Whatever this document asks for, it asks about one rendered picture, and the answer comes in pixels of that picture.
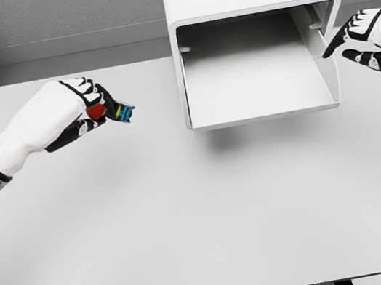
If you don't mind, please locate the black load switch red knob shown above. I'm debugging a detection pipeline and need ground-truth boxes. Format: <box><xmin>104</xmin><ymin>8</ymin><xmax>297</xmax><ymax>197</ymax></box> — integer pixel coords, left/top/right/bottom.
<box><xmin>84</xmin><ymin>97</ymin><xmax>139</xmax><ymax>132</ymax></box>

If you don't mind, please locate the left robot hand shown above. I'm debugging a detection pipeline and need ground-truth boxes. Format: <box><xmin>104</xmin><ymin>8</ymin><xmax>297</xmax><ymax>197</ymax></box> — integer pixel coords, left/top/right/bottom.
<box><xmin>15</xmin><ymin>67</ymin><xmax>142</xmax><ymax>158</ymax></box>

